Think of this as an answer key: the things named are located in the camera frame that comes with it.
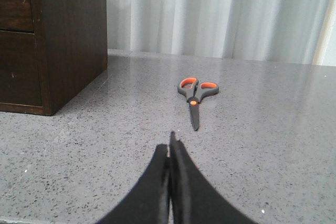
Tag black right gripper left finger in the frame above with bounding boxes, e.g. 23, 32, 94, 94
97, 144, 170, 223

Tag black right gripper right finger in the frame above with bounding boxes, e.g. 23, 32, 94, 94
170, 131, 254, 223

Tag orange and grey scissors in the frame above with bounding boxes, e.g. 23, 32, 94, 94
177, 77, 219, 131

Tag wooden drawer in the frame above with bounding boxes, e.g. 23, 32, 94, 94
1, 0, 33, 32
0, 31, 42, 106

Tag dark wooden drawer cabinet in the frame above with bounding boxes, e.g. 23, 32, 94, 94
1, 0, 108, 115

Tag white curtain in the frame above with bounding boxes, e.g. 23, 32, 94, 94
107, 0, 335, 66

